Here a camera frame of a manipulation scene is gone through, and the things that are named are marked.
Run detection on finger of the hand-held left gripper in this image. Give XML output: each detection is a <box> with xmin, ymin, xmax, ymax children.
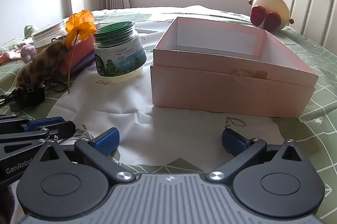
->
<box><xmin>0</xmin><ymin>121</ymin><xmax>76</xmax><ymax>161</ymax></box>
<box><xmin>0</xmin><ymin>116</ymin><xmax>65</xmax><ymax>133</ymax></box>

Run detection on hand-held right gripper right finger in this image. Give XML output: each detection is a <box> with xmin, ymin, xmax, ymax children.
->
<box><xmin>207</xmin><ymin>128</ymin><xmax>303</xmax><ymax>184</ymax></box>

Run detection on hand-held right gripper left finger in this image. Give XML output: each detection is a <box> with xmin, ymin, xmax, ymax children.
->
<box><xmin>39</xmin><ymin>127</ymin><xmax>136</xmax><ymax>184</ymax></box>

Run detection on pink cardboard box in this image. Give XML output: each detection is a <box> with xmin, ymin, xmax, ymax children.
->
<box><xmin>150</xmin><ymin>17</ymin><xmax>320</xmax><ymax>118</ymax></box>

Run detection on black clip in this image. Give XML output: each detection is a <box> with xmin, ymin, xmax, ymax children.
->
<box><xmin>9</xmin><ymin>83</ymin><xmax>46</xmax><ymax>112</ymax></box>

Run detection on purple cloth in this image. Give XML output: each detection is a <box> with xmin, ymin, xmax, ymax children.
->
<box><xmin>69</xmin><ymin>56</ymin><xmax>96</xmax><ymax>75</ymax></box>

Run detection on pink cloth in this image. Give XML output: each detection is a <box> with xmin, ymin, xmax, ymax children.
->
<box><xmin>0</xmin><ymin>42</ymin><xmax>36</xmax><ymax>64</ymax></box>

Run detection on small pink purple box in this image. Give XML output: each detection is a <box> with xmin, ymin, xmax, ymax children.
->
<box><xmin>59</xmin><ymin>35</ymin><xmax>96</xmax><ymax>73</ymax></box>

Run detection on green white checked bedsheet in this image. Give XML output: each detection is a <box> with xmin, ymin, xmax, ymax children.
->
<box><xmin>0</xmin><ymin>5</ymin><xmax>337</xmax><ymax>224</ymax></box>

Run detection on green lid white jar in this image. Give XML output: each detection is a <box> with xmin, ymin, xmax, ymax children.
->
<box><xmin>93</xmin><ymin>21</ymin><xmax>147</xmax><ymax>79</ymax></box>

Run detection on clear jar white lid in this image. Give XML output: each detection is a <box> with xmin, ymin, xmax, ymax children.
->
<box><xmin>32</xmin><ymin>20</ymin><xmax>69</xmax><ymax>54</ymax></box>

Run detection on grey plush toy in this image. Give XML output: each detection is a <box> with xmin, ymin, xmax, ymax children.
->
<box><xmin>24</xmin><ymin>25</ymin><xmax>40</xmax><ymax>39</ymax></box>

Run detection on orange artificial flower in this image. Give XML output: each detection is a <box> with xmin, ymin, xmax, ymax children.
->
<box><xmin>65</xmin><ymin>10</ymin><xmax>97</xmax><ymax>94</ymax></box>

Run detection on cream round plush red feet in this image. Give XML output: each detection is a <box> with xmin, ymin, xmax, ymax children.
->
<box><xmin>248</xmin><ymin>0</ymin><xmax>295</xmax><ymax>31</ymax></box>

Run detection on cream padded headboard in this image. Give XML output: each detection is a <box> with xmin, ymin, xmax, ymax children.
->
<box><xmin>274</xmin><ymin>0</ymin><xmax>337</xmax><ymax>56</ymax></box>

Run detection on dark hair tie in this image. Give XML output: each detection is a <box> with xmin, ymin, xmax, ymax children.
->
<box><xmin>43</xmin><ymin>79</ymin><xmax>69</xmax><ymax>93</ymax></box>

